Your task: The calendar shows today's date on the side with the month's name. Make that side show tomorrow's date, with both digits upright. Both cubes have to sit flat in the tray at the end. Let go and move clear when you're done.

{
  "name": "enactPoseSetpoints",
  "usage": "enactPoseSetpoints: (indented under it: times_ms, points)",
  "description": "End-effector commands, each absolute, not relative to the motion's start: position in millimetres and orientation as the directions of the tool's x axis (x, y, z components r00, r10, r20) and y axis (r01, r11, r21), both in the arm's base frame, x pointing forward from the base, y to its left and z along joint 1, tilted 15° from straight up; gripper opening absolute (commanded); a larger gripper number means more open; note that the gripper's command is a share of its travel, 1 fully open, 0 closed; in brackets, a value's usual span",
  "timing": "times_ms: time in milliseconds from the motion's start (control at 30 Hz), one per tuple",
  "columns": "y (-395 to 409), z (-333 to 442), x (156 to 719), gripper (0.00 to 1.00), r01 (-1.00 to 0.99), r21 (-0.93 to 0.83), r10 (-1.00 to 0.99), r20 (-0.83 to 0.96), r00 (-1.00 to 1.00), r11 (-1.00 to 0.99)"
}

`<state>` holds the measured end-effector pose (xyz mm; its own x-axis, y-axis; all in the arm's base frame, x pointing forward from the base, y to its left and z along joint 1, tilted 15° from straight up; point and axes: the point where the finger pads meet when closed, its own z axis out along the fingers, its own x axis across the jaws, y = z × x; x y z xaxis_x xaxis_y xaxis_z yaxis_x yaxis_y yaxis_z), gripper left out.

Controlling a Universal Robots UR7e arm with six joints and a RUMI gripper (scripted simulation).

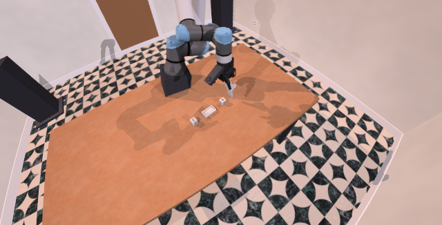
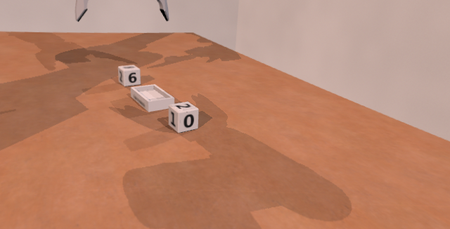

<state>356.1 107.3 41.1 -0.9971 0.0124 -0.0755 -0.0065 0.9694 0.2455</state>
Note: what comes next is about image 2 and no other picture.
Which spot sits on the white digit cube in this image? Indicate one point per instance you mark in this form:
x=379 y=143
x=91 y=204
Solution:
x=183 y=117
x=129 y=75

